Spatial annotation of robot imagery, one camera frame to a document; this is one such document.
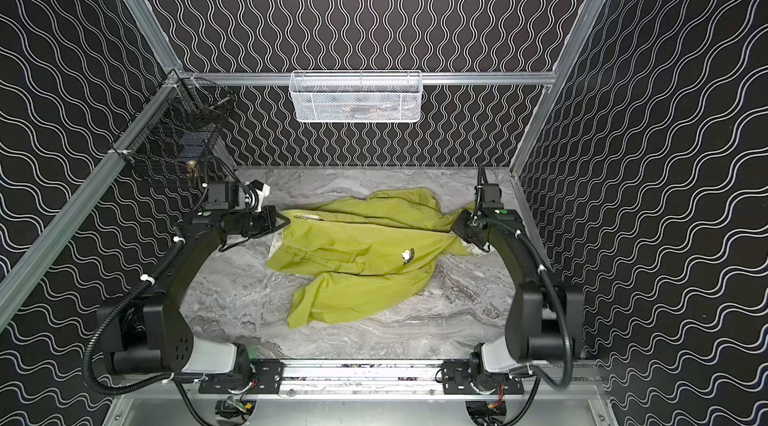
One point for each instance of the white wire mesh basket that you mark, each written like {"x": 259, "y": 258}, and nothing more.
{"x": 357, "y": 96}

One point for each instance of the lime green printed jacket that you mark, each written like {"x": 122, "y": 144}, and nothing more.
{"x": 364, "y": 256}

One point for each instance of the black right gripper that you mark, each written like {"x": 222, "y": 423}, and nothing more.
{"x": 466, "y": 233}

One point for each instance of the small brass bell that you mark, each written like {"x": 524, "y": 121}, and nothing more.
{"x": 192, "y": 170}

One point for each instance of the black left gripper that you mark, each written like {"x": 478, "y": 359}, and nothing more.
{"x": 267, "y": 221}

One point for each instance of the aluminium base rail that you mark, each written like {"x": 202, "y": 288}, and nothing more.
{"x": 346, "y": 378}

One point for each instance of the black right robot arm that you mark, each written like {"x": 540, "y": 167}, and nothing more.
{"x": 541, "y": 332}

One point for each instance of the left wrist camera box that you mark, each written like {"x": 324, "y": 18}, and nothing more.
{"x": 258, "y": 192}

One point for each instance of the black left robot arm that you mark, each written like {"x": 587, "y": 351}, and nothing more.
{"x": 142, "y": 338}

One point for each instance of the black wire basket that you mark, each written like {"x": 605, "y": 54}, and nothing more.
{"x": 188, "y": 125}

